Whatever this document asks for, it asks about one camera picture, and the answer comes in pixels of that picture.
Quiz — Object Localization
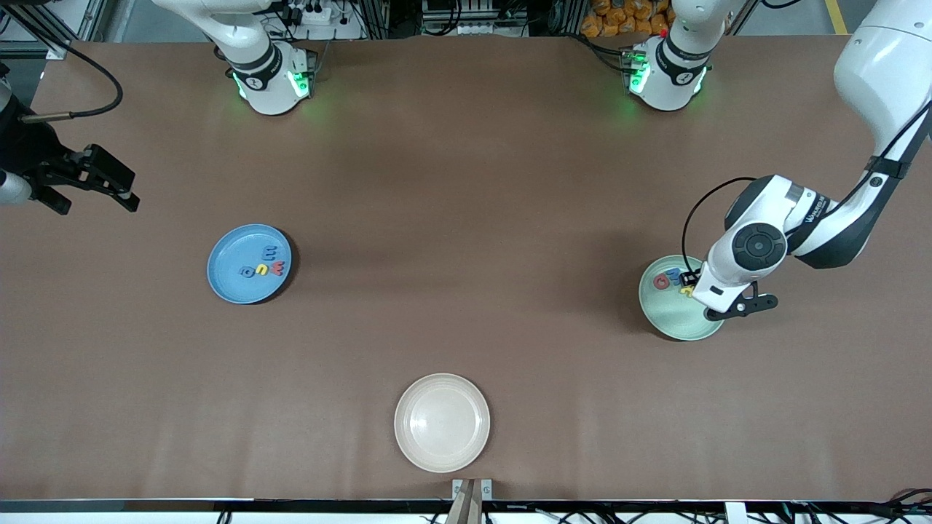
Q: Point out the mint green plate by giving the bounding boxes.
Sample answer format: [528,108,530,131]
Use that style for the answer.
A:
[639,255,727,342]

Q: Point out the blue plate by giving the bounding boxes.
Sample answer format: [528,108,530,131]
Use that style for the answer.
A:
[207,223,294,306]

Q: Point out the white power strip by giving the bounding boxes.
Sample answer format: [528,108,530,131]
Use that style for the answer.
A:
[280,0,343,26]

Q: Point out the pile of orange objects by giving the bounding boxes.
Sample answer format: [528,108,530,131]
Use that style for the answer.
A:
[582,0,674,39]

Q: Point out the beige plate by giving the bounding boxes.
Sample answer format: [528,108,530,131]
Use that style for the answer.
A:
[394,373,491,474]

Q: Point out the white equipment box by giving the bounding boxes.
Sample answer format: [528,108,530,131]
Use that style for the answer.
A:
[421,0,529,37]

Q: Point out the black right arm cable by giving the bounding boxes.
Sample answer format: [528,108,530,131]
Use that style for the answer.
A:
[7,4,123,124]

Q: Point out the bundle of black cables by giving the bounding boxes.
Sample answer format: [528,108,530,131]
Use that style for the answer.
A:
[866,488,932,524]

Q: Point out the small metal bracket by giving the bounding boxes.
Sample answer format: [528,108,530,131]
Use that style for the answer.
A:
[451,478,494,503]

